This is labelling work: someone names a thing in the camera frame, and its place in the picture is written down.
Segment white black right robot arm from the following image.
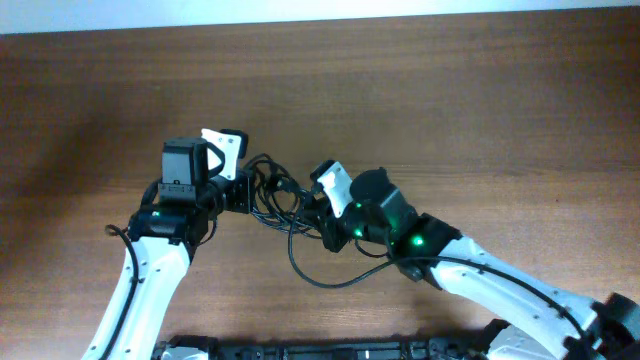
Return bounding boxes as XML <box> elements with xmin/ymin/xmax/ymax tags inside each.
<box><xmin>308</xmin><ymin>161</ymin><xmax>639</xmax><ymax>359</ymax></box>

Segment thick black HDMI cable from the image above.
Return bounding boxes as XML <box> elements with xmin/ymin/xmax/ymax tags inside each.
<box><xmin>242</xmin><ymin>152</ymin><xmax>324</xmax><ymax>239</ymax></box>

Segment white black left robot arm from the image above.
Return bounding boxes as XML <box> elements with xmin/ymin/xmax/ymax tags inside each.
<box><xmin>84</xmin><ymin>129</ymin><xmax>251</xmax><ymax>359</ymax></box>

